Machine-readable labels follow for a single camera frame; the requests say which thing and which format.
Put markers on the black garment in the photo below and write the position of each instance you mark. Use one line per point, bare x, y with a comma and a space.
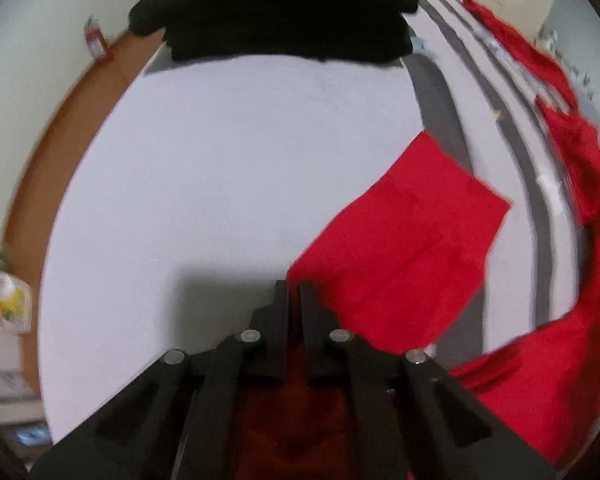
280, 10

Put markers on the bedside table with small items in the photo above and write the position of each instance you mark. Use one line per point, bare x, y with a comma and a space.
565, 60

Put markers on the small crumpled red garment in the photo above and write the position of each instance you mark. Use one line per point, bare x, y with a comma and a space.
575, 160

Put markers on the grey white striped blanket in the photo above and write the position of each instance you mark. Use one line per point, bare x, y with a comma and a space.
440, 100

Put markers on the bed with pale sheet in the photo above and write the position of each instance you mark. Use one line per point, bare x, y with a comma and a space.
230, 160

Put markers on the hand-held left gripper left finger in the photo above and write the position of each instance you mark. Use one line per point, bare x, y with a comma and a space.
272, 330

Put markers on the white cardboard box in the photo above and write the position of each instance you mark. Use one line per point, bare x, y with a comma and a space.
10, 365

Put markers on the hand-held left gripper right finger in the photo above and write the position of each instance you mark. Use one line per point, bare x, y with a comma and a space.
317, 330

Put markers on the large red garment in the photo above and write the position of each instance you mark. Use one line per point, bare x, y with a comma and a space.
405, 240

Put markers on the red fire extinguisher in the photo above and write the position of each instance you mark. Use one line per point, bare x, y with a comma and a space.
96, 40

